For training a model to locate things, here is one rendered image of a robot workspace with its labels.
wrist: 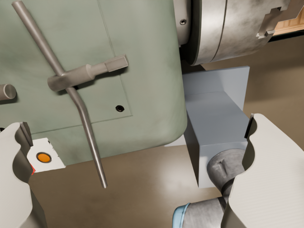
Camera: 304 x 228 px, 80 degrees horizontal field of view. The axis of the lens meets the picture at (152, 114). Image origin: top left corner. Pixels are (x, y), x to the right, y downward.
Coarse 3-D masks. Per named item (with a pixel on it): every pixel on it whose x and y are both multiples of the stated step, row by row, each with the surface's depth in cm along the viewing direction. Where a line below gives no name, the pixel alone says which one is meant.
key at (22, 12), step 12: (24, 12) 21; (24, 24) 22; (36, 24) 22; (36, 36) 22; (48, 48) 23; (48, 60) 24; (60, 72) 25; (72, 96) 27; (84, 108) 28; (84, 120) 29; (96, 156) 33; (96, 168) 35
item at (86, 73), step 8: (120, 56) 24; (88, 64) 25; (96, 64) 25; (104, 64) 24; (112, 64) 24; (120, 64) 24; (64, 72) 25; (72, 72) 25; (80, 72) 24; (88, 72) 24; (96, 72) 25; (104, 72) 25; (48, 80) 25; (56, 80) 25; (64, 80) 25; (72, 80) 25; (80, 80) 25; (88, 80) 25; (56, 88) 25; (64, 88) 26
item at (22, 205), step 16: (16, 128) 9; (0, 144) 8; (16, 144) 8; (32, 144) 11; (0, 160) 8; (16, 160) 8; (0, 176) 7; (16, 176) 7; (0, 192) 6; (16, 192) 6; (32, 192) 6; (0, 208) 6; (16, 208) 6; (32, 208) 6; (0, 224) 5; (16, 224) 5; (32, 224) 6
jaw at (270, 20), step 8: (296, 0) 27; (288, 8) 28; (296, 8) 28; (272, 16) 27; (280, 16) 27; (288, 16) 29; (296, 16) 29; (264, 24) 28; (272, 24) 28; (264, 32) 30
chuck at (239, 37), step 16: (240, 0) 24; (256, 0) 24; (272, 0) 25; (288, 0) 25; (224, 16) 26; (240, 16) 26; (256, 16) 26; (224, 32) 28; (240, 32) 28; (256, 32) 28; (272, 32) 29; (224, 48) 31; (240, 48) 32; (256, 48) 33
